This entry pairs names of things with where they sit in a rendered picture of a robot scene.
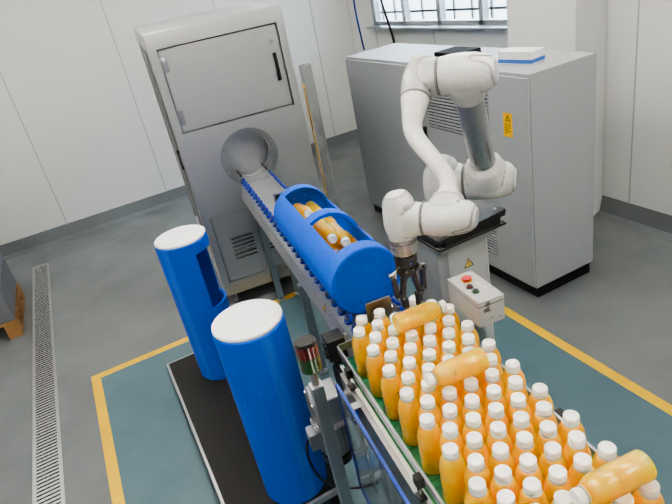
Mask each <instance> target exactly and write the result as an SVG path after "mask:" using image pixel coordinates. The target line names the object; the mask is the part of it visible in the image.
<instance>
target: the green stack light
mask: <svg viewBox="0 0 672 504"><path fill-rule="evenodd" d="M297 359H298V358H297ZM298 363H299V366H300V370H301V372H302V373H303V374H305V375H314V374H316V373H318V372H319V371H320V370H321V369H322V362H321V358H320V354H318V356H317V357H316V358H315V359H313V360H310V361H300V360H299V359H298Z"/></svg>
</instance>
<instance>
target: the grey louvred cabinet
mask: <svg viewBox="0 0 672 504"><path fill-rule="evenodd" d="M451 47H454V46H448V45H427V44H405V43H393V44H390V45H386V46H383V47H379V48H375V49H372V50H368V51H365V52H361V53H357V54H354V55H350V56H347V57H346V58H347V59H345V62H346V68H347V74H348V80H349V85H350V91H351V97H352V103H353V108H354V114H355V120H356V126H357V132H358V137H359V143H360V149H361V155H362V160H363V166H364V172H365V178H366V183H367V189H368V195H369V201H370V202H371V203H373V204H374V208H375V210H376V211H378V212H380V213H381V214H382V203H383V199H384V197H385V196H386V194H387V193H389V192H391V191H393V190H398V189H405V190H407V191H408V192H409V193H410V194H411V196H412V197H413V200H414V201H416V202H420V201H422V200H424V199H425V194H424V188H423V174H424V170H425V167H426V164H425V163H424V161H423V160H422V159H421V158H420V157H419V156H418V155H417V153H416V152H415V151H414V150H413V149H412V147H411V146H410V145H409V143H408V141H407V140H406V137H405V135H404V131H403V125H402V108H401V83H402V78H403V74H404V71H405V68H406V66H407V64H408V62H409V61H410V59H411V58H412V57H413V56H414V55H416V54H418V53H426V54H429V55H431V56H432V57H435V56H434V52H437V51H440V50H444V49H447V48H451ZM498 69H499V79H498V82H497V84H496V86H495V87H494V88H492V89H491V90H489V91H487V94H486V96H485V98H484V99H485V104H486V110H487V115H488V121H489V128H490V133H491V139H492V144H493V150H494V152H496V153H497V154H499V155H500V157H501V158H502V159H503V160H504V161H508V162H510V163H511V164H512V165H514V167H515V168H516V169H517V174H516V189H515V190H514V191H513V192H512V193H511V194H509V195H506V196H504V197H501V198H496V199H485V200H488V201H490V202H492V203H494V204H496V205H499V206H501V207H503V208H505V209H506V212H505V216H502V217H501V220H504V221H505V222H507V224H505V225H503V226H501V227H498V228H496V229H494V230H493V234H491V235H489V236H487V245H488V258H489V272H491V273H493V274H495V275H497V276H499V277H501V278H503V279H504V280H506V281H508V282H510V283H512V284H514V285H516V286H517V287H519V288H521V289H523V290H525V291H527V292H529V293H530V294H532V295H534V296H536V297H540V296H542V295H544V294H546V293H548V292H550V291H552V290H554V289H556V288H558V287H560V286H562V285H564V284H566V283H568V282H570V281H572V280H574V279H576V278H578V277H580V276H582V275H584V274H586V273H588V272H589V263H590V262H592V261H593V216H594V167H595V119H596V70H597V53H596V52H577V51H556V50H545V60H544V61H542V62H539V63H536V64H534V65H498ZM422 129H423V132H424V133H425V135H426V137H427V138H428V139H429V140H430V142H431V143H432V144H433V145H434V147H435V148H436V149H437V150H438V151H439V153H440V154H445V155H449V156H452V157H453V158H455V159H456V161H457V162H458V163H461V164H466V162H467V160H468V159H469V156H468V152H467V148H466V144H465V140H464V136H463V131H462V127H461V123H460V119H459V115H458V111H457V107H456V105H455V104H454V103H453V102H452V101H451V100H450V99H449V98H448V96H438V97H434V98H431V99H430V100H429V104H428V107H427V110H426V112H425V115H424V119H423V122H422Z"/></svg>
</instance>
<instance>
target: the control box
mask: <svg viewBox="0 0 672 504"><path fill-rule="evenodd" d="M464 275H470V276H471V277H472V279H471V280H469V281H463V280H462V279H461V277H462V276H464ZM447 280H448V288H449V297H450V302H451V303H452V304H453V305H454V306H455V307H457V308H458V309H459V310H460V311H461V312H462V313H464V314H465V315H466V316H467V317H468V318H469V319H471V320H472V321H473V322H474V323H475V324H476V325H477V326H479V327H480V328H482V327H484V326H487V325H489V324H492V323H494V322H497V321H499V320H502V319H504V318H505V308H504V294H503V293H502V292H500V291H499V290H498V289H496V288H495V287H493V286H492V285H491V284H489V283H488V282H487V281H485V280H484V279H482V278H481V277H480V276H478V275H477V274H475V273H474V272H473V271H471V270H470V271H468V272H465V273H462V274H460V275H457V276H454V277H452V278H449V279H447ZM478 281H479V282H478ZM478 283H479V284H478ZM480 283H481V284H480ZM468 284H472V285H473V288H471V289H468V288H467V285H468ZM482 284H483V286H482ZM485 287H486V288H487V289H486V288H485ZM474 288H477V289H478V290H479V292H478V293H473V292H472V290H473V289H474Z"/></svg>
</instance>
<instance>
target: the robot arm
mask: <svg viewBox="0 0 672 504"><path fill-rule="evenodd" d="M498 79H499V69H498V63H497V60H496V58H495V57H493V56H492V55H490V54H487V53H483V52H461V53H453V54H448V55H445V56H440V57H432V56H431V55H429V54H426V53H418V54H416V55H414V56H413V57H412V58H411V59H410V61H409V62H408V64H407V66H406V68H405V71H404V74H403V78H402V83H401V108H402V125H403V131H404V135H405V137H406V140H407V141H408V143H409V145H410V146H411V147H412V149H413V150H414V151H415V152H416V153H417V155H418V156H419V157H420V158H421V159H422V160H423V161H424V163H425V164H426V167H425V170H424V174H423V188H424V194H425V199H426V202H425V203H422V202H416V201H414V200H413V197H412V196H411V194H410V193H409V192H408V191H407V190H405V189H398V190H393V191H391V192H389V193H387V194H386V196H385V197H384V199H383V203H382V215H383V223H384V228H385V231H386V233H387V235H388V239H389V245H390V251H391V254H392V255H394V262H395V272H393V273H392V274H388V276H389V278H390V279H391V283H392V287H393V292H394V296H395V298H396V299H397V300H398V301H399V300H401V305H402V307H403V308H404V310H406V309H408V308H409V301H408V298H407V297H406V284H407V279H408V278H409V277H411V278H412V280H413V283H414V285H415V288H416V291H414V293H415V299H416V305H419V304H421V301H423V294H424V292H423V291H424V290H425V291H426V290H427V281H426V267H427V265H426V264H425V263H424V262H421V263H418V259H417V251H418V244H417V236H421V235H431V236H454V235H461V234H465V233H468V232H470V231H472V230H473V229H474V228H475V227H476V226H477V224H478V221H479V209H478V207H477V206H476V204H474V203H473V202H471V201H469V200H465V199H470V200H485V199H496V198H501V197H504V196H506V195H509V194H511V193H512V192H513V191H514V190H515V189H516V174H517V169H516V168H515V167H514V165H512V164H511V163H510V162H508V161H504V160H503V159H502V158H501V157H500V155H499V154H497V153H496V152H494V150H493V144H492V139H491V133H490V128H489V121H488V115H487V110H486V104H485V99H484V98H485V96H486V94H487V91H489V90H491V89H492V88H494V87H495V86H496V84H497V82H498ZM438 96H448V98H449V99H450V100H451V101H452V102H453V103H454V104H455V105H456V107H457V111H458V115H459V119H460V123H461V127H462V131H463V136H464V140H465V144H466V148H467V152H468V156H469V159H468V160H467V162H466V164H461V163H458V162H457V161H456V159H455V158H453V157H452V156H449V155H445V154H440V153H439V151H438V150H437V149H436V148H435V147H434V145H433V144H432V143H431V142H430V140H429V139H428V138H427V137H426V135H425V133H424V132H423V129H422V122H423V119H424V115H425V112H426V110H427V107H428V104H429V100H430V99H431V98H434V97H438ZM418 267H419V273H420V283H419V281H418V277H417V274H416V272H417V270H418ZM397 274H398V275H399V276H400V293H399V288H398V283H397V280H396V279H397ZM420 284H421V286H420Z"/></svg>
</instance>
